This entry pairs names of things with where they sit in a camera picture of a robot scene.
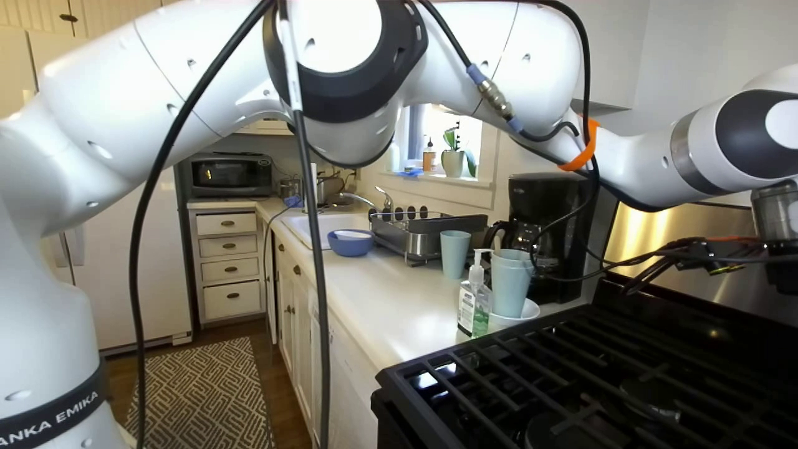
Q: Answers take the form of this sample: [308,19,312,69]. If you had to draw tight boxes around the white framed window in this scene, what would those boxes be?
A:
[387,101,503,200]

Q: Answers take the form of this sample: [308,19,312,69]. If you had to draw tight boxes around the white refrigerator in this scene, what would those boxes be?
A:
[61,165,195,354]

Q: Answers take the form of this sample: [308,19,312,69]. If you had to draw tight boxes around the black microwave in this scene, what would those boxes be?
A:
[182,152,277,200]

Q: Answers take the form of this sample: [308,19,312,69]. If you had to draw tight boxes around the black gas stove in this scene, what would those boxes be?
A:
[369,196,798,449]

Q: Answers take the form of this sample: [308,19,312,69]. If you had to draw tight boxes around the plant in white pot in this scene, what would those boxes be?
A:
[436,122,482,180]

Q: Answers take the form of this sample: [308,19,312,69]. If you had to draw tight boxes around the chrome faucet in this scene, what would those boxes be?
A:
[335,181,398,212]

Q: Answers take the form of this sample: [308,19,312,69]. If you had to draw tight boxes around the white base cabinet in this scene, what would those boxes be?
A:
[266,216,387,449]

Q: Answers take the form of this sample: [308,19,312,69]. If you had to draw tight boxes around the white sink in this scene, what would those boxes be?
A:
[278,208,373,254]

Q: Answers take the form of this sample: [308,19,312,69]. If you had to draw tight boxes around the white drawer unit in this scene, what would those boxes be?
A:
[187,196,275,329]

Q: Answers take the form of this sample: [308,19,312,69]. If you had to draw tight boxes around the black coffee maker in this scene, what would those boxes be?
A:
[497,168,603,307]

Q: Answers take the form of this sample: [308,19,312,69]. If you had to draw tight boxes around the green hand sanitizer bottle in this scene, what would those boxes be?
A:
[453,246,497,339]

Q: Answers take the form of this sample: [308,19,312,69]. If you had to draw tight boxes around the teal cup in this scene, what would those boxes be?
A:
[436,228,474,281]

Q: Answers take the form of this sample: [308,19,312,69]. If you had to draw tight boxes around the patterned grey rug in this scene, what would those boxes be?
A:
[121,333,278,449]

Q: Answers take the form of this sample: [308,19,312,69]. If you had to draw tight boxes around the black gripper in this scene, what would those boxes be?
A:
[765,236,798,297]

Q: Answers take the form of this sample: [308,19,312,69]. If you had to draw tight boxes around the blue bowl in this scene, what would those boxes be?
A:
[325,226,377,259]

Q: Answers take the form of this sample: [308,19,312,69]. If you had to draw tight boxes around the orange cable tie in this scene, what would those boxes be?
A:
[558,116,603,175]

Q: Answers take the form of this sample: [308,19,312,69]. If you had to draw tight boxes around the light blue cup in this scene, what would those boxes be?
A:
[488,246,535,319]

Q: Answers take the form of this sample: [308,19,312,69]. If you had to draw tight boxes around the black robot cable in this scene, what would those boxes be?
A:
[275,0,337,449]
[125,0,278,449]

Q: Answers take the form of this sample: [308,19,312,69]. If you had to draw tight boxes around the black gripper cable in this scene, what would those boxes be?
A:
[411,0,798,294]

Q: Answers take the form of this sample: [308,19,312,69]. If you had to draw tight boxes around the orange soap bottle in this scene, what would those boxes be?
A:
[418,135,439,175]

